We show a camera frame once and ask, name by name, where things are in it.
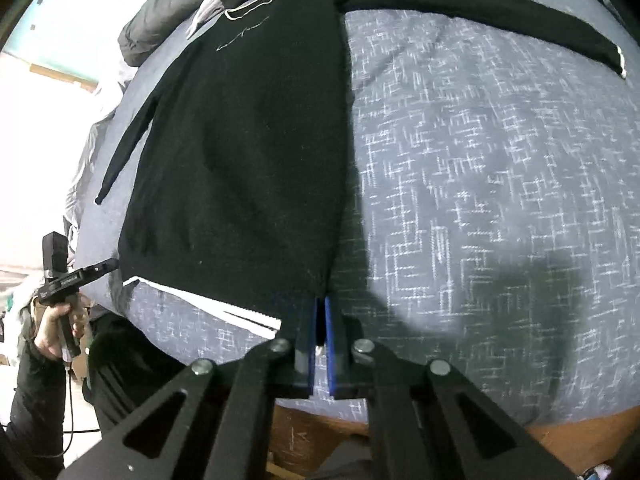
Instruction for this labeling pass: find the blue patterned bed sheet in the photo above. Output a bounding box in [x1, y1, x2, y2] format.
[75, 0, 640, 427]

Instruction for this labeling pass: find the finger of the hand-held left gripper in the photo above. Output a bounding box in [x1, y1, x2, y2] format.
[75, 258, 120, 284]

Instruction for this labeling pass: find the light grey garment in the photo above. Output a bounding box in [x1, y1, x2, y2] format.
[187, 0, 227, 37]

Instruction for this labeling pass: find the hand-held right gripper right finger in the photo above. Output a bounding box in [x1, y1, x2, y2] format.
[324, 295, 576, 480]

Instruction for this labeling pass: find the person's left forearm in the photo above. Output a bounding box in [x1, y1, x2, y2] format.
[5, 342, 69, 461]

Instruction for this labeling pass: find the black sweater with white trim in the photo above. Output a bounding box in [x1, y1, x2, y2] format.
[95, 0, 629, 345]

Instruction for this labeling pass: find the dark grey rolled duvet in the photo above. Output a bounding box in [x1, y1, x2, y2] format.
[118, 0, 222, 69]

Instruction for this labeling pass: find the black cable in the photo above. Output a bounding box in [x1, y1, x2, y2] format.
[62, 360, 103, 457]

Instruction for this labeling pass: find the person's black trouser leg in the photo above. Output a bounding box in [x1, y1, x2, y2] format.
[82, 317, 202, 432]

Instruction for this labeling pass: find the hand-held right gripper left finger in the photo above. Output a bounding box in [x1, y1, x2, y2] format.
[60, 295, 321, 480]

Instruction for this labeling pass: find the light grey blanket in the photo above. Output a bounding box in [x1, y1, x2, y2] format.
[62, 55, 137, 261]

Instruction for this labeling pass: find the wooden window frame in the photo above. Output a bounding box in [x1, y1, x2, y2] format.
[30, 62, 102, 94]

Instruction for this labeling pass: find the person's left hand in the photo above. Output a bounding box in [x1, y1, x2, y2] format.
[32, 300, 90, 361]

